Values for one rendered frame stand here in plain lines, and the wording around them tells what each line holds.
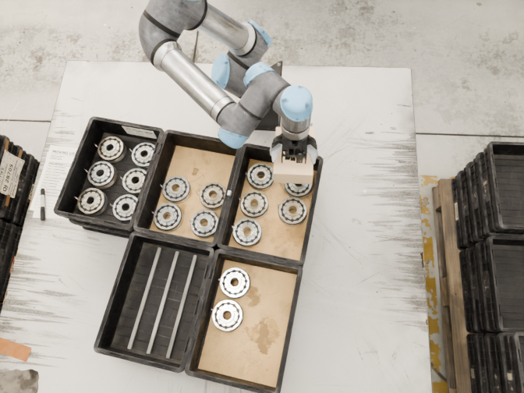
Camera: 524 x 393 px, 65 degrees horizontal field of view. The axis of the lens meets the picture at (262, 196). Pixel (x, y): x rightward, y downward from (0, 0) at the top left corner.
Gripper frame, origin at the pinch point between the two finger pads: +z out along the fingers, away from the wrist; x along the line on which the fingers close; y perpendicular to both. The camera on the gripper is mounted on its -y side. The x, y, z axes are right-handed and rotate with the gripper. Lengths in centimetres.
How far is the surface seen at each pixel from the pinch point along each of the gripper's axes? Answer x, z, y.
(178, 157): -44, 27, -9
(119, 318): -57, 27, 52
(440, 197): 81, 97, -22
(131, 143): -64, 27, -14
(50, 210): -99, 40, 11
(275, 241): -5.1, 26.6, 22.3
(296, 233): 2.4, 26.6, 19.1
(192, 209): -36.4, 26.7, 11.8
